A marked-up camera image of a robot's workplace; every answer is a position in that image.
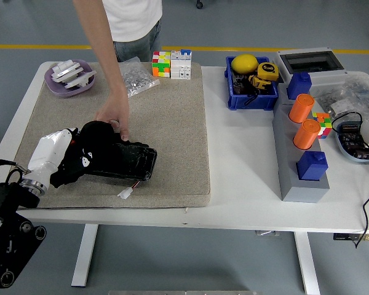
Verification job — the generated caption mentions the grey peg base block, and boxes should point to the grey peg base block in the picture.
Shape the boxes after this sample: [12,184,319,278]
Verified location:
[272,82,331,203]

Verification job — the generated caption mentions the large colourful puzzle cube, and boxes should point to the large colourful puzzle cube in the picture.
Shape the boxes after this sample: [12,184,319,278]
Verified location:
[151,50,172,78]

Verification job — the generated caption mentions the grey-brown mat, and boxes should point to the grey-brown mat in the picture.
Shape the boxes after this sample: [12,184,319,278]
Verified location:
[14,61,212,210]

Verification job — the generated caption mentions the white connector with red wires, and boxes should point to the white connector with red wires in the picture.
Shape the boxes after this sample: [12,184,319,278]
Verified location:
[117,178,144,198]

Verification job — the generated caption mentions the clear bag of screws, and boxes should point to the clear bag of screws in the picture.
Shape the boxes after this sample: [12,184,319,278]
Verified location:
[118,56,161,98]

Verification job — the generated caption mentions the person's right hand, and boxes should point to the person's right hand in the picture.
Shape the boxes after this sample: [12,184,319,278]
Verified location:
[93,88,132,142]

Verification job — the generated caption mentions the purple tray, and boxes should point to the purple tray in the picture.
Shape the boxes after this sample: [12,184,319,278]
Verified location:
[44,58,96,98]

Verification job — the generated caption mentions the grey electrical enclosure box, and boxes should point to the grey electrical enclosure box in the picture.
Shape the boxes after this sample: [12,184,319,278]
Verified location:
[272,46,348,89]

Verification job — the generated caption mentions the clear bag of small parts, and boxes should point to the clear bag of small parts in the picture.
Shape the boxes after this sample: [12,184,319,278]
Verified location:
[310,71,369,124]

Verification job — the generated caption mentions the white circuit breaker blue lever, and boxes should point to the white circuit breaker blue lever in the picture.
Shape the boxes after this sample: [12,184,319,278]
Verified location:
[170,48,193,81]

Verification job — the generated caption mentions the black table control box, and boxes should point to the black table control box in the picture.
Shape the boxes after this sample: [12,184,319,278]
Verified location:
[332,233,369,242]

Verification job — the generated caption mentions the blue square peg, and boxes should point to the blue square peg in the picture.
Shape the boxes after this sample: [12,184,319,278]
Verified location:
[296,150,329,181]
[287,71,312,100]

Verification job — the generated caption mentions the black cable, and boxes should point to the black cable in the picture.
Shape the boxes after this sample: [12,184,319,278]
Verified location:
[331,111,369,250]

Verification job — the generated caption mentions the white table leg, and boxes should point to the white table leg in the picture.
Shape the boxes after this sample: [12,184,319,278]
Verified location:
[293,230,321,295]
[71,223,99,288]

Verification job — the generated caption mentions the small colourful puzzle cube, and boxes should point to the small colourful puzzle cube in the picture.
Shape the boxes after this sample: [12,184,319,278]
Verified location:
[312,111,331,140]

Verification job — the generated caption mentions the orange cylinder peg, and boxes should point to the orange cylinder peg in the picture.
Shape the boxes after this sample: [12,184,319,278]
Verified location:
[293,119,322,151]
[288,93,315,124]

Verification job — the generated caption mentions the yellow black tool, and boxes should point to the yellow black tool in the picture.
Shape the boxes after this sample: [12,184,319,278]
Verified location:
[248,75,271,92]

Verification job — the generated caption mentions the grey-blue tray of electronics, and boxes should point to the grey-blue tray of electronics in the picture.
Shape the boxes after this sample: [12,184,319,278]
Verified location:
[335,121,369,163]

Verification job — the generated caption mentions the long white plastic clip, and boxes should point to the long white plastic clip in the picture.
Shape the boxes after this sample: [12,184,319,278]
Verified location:
[63,69,98,90]

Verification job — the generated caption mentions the black rag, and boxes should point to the black rag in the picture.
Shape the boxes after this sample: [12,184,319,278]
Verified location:
[50,120,117,189]

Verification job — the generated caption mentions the yellow black tape measure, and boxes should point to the yellow black tape measure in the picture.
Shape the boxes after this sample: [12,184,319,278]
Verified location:
[257,61,279,82]

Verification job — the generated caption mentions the yellow lemon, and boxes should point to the yellow lemon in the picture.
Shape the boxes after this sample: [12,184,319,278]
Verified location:
[231,53,260,74]

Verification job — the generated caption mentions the blue plastic bin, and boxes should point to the blue plastic bin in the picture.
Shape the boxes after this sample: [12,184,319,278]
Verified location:
[224,55,280,111]

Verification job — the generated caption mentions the stacked white plastic parts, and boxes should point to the stacked white plastic parts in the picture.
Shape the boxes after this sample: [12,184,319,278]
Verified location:
[51,60,82,83]

